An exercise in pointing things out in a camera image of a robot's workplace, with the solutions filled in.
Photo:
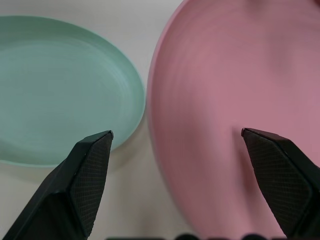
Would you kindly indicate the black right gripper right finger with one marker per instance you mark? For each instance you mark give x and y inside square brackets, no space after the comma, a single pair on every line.
[280,175]

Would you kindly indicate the green plastic plate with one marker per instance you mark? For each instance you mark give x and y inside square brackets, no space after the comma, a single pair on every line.
[55,100]

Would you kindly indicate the pink plastic plate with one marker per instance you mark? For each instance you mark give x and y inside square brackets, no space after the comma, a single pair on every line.
[220,82]

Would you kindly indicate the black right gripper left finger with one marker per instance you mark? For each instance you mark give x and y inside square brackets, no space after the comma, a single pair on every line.
[75,185]

